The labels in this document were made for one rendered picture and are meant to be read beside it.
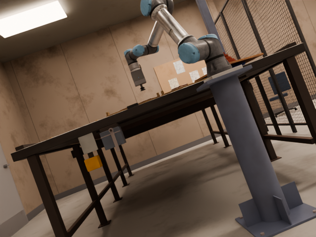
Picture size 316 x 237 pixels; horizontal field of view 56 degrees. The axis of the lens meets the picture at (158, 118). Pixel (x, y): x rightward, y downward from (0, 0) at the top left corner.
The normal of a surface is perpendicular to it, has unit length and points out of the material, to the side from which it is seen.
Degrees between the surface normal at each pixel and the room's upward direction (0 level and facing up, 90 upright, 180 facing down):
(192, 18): 90
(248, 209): 90
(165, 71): 90
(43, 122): 90
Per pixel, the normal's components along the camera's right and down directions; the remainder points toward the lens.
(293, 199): 0.07, -0.06
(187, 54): -0.70, 0.40
